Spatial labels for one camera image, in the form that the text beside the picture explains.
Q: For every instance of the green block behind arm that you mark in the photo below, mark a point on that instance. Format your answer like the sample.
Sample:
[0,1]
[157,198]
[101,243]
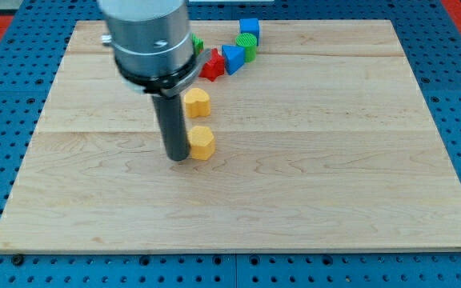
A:
[198,44]

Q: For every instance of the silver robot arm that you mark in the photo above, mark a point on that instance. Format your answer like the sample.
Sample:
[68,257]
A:
[152,44]

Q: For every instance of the yellow hexagon block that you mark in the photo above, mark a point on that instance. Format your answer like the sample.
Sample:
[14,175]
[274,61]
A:
[202,142]

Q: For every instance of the yellow heart block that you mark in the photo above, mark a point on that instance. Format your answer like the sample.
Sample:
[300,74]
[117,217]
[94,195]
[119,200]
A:
[197,103]

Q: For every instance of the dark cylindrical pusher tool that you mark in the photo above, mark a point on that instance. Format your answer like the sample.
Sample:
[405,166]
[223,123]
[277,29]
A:
[171,122]

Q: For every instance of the red star block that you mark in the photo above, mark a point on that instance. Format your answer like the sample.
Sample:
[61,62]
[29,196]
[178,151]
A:
[213,68]

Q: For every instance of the blue triangle block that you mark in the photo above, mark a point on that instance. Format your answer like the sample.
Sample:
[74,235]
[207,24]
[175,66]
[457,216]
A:
[234,58]

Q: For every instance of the wooden board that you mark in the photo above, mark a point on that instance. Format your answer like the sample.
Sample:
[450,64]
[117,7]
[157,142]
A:
[324,144]

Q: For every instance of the green cylinder block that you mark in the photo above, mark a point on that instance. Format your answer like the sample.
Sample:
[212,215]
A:
[249,43]

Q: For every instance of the blue cube block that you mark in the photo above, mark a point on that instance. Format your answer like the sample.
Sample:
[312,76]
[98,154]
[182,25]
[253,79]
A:
[250,26]

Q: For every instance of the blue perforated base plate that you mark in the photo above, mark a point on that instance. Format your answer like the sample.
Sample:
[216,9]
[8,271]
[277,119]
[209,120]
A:
[30,55]

